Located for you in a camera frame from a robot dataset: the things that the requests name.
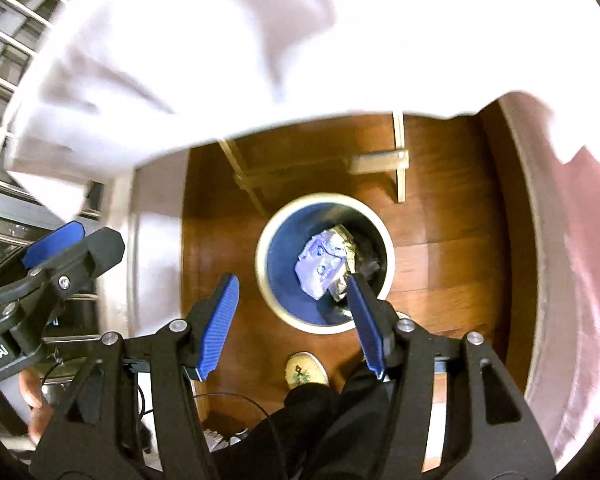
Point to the purple plastic bag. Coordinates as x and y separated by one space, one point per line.
317 267

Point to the blue bin with cream rim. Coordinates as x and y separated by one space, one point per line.
280 260

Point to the yellow slipper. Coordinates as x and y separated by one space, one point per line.
305 370

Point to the cartoon printed tablecloth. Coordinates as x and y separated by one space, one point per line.
280 35

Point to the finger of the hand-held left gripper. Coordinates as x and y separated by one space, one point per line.
90 255
55 242

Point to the pink bedspread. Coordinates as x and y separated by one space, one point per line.
570 260

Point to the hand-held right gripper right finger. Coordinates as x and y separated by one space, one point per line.
367 325

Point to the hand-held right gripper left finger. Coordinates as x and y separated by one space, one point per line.
220 325

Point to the person's left hand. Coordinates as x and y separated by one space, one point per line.
36 410

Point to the person's dark trousers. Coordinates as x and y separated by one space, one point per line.
305 435

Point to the dark gold wrapper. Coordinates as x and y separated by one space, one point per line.
347 247

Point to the wooden table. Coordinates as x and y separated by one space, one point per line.
380 162

